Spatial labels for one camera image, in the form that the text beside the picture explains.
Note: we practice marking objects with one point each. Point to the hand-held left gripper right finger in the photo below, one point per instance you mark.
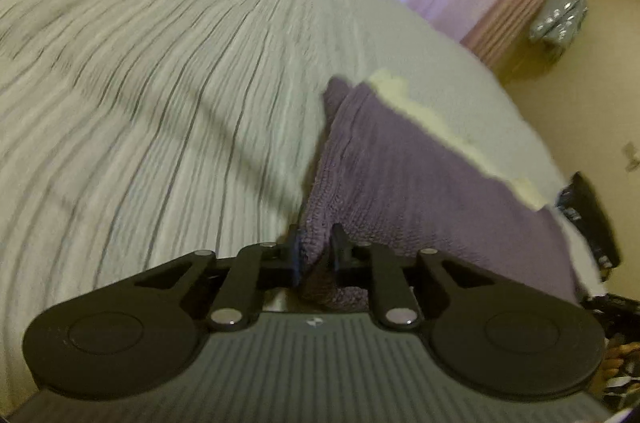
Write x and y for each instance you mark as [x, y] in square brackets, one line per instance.
[341, 250]

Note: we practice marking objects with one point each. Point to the person's right hand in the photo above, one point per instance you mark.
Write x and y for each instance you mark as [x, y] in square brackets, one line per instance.
[622, 363]

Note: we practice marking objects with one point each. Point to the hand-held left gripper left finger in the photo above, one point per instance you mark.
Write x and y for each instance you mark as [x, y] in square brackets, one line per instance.
[294, 255]

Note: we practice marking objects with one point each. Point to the bed with striped grey bedspread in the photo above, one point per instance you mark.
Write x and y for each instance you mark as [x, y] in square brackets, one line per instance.
[150, 78]

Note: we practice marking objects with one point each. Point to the silver foil bag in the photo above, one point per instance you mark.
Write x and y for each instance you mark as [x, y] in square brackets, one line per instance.
[560, 18]

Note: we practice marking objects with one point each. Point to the black garment with white print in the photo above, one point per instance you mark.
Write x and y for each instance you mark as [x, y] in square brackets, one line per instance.
[592, 223]

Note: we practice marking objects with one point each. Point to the purple cardigan with cream trim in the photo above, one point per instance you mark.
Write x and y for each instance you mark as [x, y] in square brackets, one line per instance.
[425, 193]

